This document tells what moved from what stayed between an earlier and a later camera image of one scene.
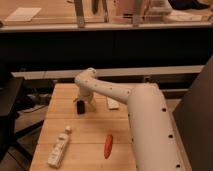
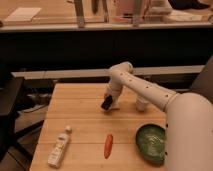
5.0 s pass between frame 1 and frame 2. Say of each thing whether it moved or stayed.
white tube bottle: stayed
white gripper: moved
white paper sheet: stayed
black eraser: moved
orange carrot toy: stayed
